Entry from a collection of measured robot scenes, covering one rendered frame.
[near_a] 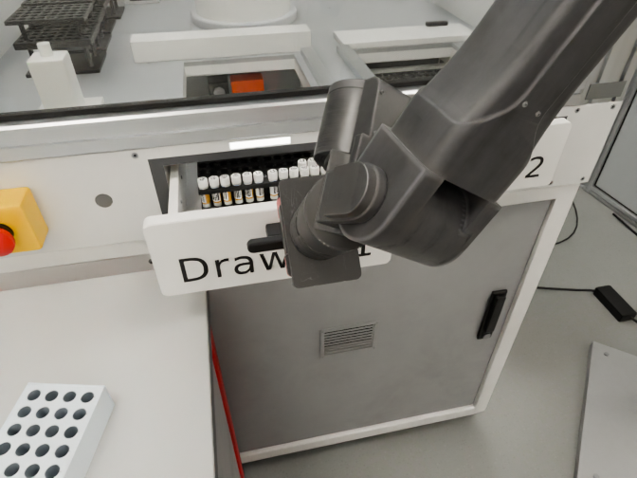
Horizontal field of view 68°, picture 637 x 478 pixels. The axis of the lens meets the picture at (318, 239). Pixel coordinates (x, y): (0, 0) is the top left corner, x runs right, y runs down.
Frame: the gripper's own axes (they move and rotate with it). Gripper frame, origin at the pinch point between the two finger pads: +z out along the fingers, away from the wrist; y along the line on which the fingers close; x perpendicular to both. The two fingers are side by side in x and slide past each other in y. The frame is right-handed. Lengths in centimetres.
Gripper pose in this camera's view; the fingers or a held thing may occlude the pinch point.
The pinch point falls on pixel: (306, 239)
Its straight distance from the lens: 52.5
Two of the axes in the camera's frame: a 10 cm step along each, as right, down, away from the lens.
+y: -1.5, -9.8, 0.8
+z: -1.6, 1.1, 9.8
